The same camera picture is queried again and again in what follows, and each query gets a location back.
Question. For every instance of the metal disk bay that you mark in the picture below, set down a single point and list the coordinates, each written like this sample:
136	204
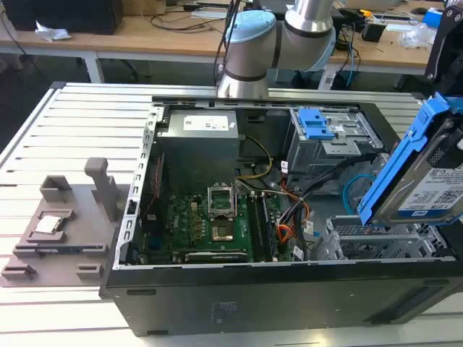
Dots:
376	242

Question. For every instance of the CPU socket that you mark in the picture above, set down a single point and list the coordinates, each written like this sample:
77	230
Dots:
223	231

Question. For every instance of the green motherboard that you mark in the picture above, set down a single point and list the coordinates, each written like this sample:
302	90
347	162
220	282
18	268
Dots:
188	220

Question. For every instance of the clear plastic bag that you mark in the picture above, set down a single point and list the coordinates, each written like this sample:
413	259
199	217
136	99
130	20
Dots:
417	36

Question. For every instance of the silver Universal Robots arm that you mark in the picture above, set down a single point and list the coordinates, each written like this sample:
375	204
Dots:
249	47

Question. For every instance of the black RAM slots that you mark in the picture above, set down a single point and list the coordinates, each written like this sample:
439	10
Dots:
264	227

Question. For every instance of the small black box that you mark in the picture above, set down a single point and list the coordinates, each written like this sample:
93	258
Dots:
373	30

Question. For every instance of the black open PC case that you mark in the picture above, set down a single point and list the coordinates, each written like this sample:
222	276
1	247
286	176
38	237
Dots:
253	300

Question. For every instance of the blue plastic drive latch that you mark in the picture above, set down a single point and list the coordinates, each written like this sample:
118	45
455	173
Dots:
314	123

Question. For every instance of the silver CPU chip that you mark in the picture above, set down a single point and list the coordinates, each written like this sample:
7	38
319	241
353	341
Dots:
47	224

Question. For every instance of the blue cardboard box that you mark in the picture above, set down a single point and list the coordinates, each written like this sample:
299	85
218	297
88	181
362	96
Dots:
432	16

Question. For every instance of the large black box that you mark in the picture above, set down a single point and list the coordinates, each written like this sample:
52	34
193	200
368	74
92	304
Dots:
61	16

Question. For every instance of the dark RAM stick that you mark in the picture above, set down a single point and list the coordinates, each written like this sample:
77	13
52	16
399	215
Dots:
68	249

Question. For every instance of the grey parts rack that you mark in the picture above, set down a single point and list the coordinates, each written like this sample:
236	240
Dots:
65	264

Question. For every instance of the crumpled white paper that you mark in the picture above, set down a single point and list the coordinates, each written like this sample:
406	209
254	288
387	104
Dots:
52	32

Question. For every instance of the grey power supply unit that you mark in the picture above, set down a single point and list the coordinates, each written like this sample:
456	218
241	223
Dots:
202	130

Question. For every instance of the hard disk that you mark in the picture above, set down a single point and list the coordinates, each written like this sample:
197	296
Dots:
430	188

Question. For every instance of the wooden desk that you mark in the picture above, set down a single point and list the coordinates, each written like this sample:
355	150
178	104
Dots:
144	45

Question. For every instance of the metal drive cage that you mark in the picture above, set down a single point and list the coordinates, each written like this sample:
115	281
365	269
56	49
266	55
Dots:
325	152

